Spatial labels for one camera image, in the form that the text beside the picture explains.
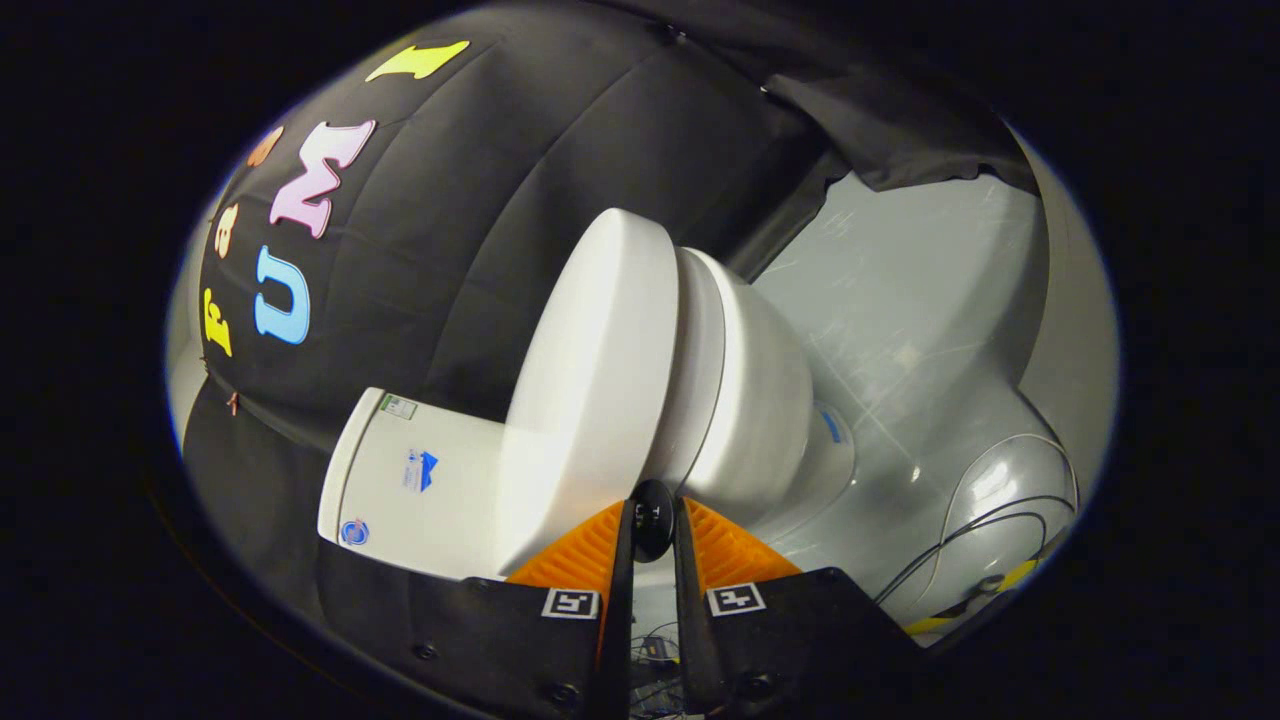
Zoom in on black floor cable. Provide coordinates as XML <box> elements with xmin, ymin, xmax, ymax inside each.
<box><xmin>875</xmin><ymin>495</ymin><xmax>1077</xmax><ymax>607</ymax></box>

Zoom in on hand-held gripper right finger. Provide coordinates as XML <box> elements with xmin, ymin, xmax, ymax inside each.
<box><xmin>672</xmin><ymin>497</ymin><xmax>926</xmax><ymax>717</ymax></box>

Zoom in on black backdrop cloth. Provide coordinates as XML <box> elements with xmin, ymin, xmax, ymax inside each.
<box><xmin>180</xmin><ymin>0</ymin><xmax>1041</xmax><ymax>621</ymax></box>

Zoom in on white floor cable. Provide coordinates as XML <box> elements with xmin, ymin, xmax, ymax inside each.
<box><xmin>935</xmin><ymin>432</ymin><xmax>1080</xmax><ymax>593</ymax></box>

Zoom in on white toilet lid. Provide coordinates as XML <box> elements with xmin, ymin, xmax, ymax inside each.
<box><xmin>495</xmin><ymin>208</ymin><xmax>682</xmax><ymax>583</ymax></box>

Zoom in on tangled floor cables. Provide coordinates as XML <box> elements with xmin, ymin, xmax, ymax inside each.
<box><xmin>632</xmin><ymin>620</ymin><xmax>691</xmax><ymax>717</ymax></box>

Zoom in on white toilet body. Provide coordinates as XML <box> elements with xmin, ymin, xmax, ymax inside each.
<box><xmin>318</xmin><ymin>248</ymin><xmax>857</xmax><ymax>583</ymax></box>

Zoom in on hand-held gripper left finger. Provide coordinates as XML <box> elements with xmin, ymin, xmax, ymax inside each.
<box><xmin>318</xmin><ymin>498</ymin><xmax>637</xmax><ymax>720</ymax></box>

